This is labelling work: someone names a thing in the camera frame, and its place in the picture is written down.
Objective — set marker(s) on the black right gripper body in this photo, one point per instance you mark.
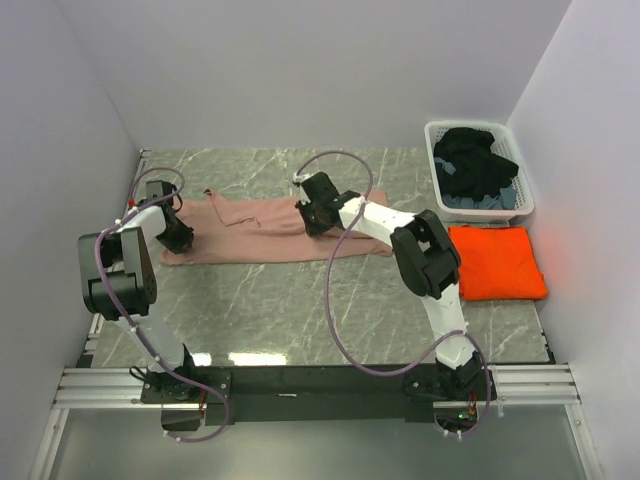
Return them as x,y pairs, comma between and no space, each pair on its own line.
312,217

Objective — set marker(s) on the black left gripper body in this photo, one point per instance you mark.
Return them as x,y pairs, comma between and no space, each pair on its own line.
176,236

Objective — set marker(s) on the pink printed t-shirt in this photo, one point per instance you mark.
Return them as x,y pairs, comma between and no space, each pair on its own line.
265,231

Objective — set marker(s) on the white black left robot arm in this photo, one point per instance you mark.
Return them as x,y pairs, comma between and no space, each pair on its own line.
119,283

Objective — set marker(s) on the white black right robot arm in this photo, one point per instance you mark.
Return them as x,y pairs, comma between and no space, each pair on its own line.
426,258

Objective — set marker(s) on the black robot mounting base bar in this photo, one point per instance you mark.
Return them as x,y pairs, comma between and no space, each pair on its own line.
326,393

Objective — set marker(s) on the black t-shirt in basket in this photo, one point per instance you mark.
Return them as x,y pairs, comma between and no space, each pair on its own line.
478,172

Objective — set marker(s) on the folded orange t-shirt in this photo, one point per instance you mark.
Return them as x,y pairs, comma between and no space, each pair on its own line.
497,264

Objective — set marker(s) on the blue garment in basket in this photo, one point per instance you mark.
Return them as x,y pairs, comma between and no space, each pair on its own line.
505,200

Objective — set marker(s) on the white plastic laundry basket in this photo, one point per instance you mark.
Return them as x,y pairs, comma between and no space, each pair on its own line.
504,146

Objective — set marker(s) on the aluminium frame rail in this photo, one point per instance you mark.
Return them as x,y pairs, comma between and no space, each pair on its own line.
114,388

